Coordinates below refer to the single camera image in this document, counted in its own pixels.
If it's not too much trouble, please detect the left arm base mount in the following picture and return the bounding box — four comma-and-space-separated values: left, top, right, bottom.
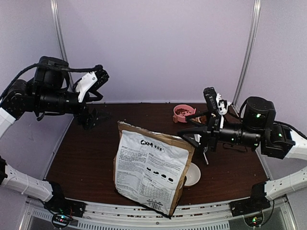
42, 182, 86, 230

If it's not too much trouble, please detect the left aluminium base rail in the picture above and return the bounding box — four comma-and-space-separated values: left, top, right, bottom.
43, 116, 73, 179

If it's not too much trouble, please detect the white ceramic bowl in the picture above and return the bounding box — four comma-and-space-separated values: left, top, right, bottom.
184, 163, 201, 187

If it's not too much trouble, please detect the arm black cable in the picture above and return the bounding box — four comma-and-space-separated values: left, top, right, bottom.
0, 62, 103, 99
273, 121, 307, 139

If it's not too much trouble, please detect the right aluminium corner post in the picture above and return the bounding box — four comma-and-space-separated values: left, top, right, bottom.
233, 0, 261, 105

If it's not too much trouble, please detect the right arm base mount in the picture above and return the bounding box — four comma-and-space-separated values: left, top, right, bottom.
229, 182, 271, 229

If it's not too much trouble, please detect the pink pet bowl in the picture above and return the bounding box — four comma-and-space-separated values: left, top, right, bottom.
173, 104, 196, 123

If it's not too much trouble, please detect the front aluminium frame rail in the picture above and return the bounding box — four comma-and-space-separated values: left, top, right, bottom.
24, 184, 295, 230

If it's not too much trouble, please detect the left aluminium corner post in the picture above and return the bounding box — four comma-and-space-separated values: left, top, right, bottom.
50, 0, 68, 61

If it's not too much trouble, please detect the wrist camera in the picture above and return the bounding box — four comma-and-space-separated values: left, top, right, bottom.
73, 65, 109, 103
203, 87, 232, 129

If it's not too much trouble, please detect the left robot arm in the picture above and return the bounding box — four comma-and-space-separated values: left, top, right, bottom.
0, 56, 109, 213

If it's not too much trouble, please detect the metal food scoop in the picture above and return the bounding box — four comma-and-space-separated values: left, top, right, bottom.
194, 134, 209, 165

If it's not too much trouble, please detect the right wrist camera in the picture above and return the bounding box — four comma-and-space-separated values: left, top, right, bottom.
203, 87, 232, 129

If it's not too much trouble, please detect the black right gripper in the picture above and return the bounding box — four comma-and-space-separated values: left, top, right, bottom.
177, 108, 262, 153

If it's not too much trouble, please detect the cream pet bowl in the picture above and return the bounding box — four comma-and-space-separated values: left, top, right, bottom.
191, 113, 209, 125

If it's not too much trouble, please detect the aluminium corner post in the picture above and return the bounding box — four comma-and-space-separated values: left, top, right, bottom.
233, 0, 261, 105
50, 0, 68, 61

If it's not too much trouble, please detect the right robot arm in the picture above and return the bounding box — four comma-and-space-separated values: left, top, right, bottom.
177, 96, 307, 160

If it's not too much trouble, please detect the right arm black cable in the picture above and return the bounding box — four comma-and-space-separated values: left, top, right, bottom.
273, 121, 307, 139

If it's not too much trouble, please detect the dog food bag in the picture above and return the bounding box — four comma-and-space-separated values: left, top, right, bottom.
113, 121, 195, 218

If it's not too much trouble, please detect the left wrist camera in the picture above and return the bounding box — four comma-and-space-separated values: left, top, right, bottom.
73, 65, 109, 103

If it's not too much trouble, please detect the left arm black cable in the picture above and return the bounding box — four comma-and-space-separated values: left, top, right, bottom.
0, 62, 103, 99

